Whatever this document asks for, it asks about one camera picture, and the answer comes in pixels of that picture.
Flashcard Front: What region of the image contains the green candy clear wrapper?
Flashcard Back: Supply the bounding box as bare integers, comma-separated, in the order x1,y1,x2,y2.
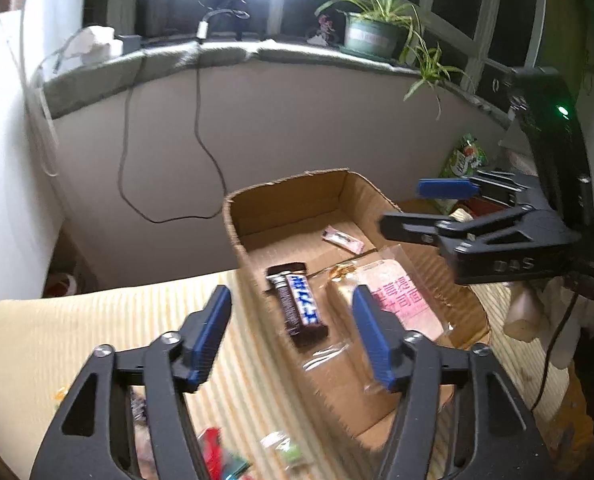
259,430,308,471

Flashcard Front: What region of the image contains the potted spider plant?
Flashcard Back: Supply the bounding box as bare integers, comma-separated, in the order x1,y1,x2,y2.
311,0,478,121

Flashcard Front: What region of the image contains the dark chocolate bar blue label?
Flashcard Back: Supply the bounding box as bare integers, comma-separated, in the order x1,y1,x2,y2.
267,262,330,348

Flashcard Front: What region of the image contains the red and teal snack packet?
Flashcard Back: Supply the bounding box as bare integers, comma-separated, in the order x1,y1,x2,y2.
197,427,250,480

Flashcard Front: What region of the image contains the flat red packet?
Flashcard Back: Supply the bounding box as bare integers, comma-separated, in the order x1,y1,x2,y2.
454,197,508,217

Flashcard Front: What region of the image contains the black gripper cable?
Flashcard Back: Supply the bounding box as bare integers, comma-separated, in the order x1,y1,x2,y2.
532,290,580,411

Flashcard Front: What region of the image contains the small pink flower ornament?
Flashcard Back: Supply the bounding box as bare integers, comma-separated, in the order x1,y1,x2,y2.
307,15,338,46

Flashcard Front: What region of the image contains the yellow striped cloth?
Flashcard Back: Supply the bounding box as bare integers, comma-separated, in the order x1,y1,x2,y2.
0,260,578,480

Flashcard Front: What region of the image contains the clear bagged bread pink label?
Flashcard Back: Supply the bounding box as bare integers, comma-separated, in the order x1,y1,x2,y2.
302,245,458,396

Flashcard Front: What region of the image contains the white window frame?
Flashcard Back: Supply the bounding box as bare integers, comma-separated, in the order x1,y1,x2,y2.
84,0,548,111

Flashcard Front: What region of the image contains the dark snack packet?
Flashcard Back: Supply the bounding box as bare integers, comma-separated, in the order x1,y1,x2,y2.
129,390,150,426

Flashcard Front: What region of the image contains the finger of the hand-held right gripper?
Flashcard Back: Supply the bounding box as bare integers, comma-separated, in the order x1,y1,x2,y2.
417,172,540,206
379,203,535,256

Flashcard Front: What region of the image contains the beige cloth roll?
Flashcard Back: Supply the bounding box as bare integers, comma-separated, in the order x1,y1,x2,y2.
504,280,552,341

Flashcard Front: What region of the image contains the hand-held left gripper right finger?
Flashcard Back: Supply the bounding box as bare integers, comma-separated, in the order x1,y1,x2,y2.
352,284,558,480

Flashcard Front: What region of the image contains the small pink snack packet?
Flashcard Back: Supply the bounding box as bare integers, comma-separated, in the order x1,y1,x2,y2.
322,226,365,254

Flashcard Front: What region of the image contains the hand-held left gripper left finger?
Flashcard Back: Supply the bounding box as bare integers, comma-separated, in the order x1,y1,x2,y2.
29,285,234,480

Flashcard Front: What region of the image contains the green snack bag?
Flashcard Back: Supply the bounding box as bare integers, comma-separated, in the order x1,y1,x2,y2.
439,133,490,181

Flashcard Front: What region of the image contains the long black cable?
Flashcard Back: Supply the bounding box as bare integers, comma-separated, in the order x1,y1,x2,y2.
118,35,228,223

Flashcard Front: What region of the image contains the cardboard box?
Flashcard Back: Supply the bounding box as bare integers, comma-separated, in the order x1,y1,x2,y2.
223,169,492,453

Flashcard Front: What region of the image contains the white charger block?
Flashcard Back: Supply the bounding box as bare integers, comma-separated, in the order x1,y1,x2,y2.
69,25,122,58

